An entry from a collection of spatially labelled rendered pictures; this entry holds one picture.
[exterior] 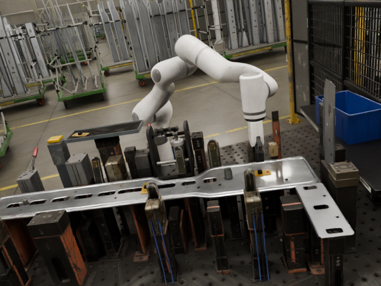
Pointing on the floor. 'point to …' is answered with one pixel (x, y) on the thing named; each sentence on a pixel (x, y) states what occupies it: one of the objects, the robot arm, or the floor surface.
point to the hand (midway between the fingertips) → (258, 154)
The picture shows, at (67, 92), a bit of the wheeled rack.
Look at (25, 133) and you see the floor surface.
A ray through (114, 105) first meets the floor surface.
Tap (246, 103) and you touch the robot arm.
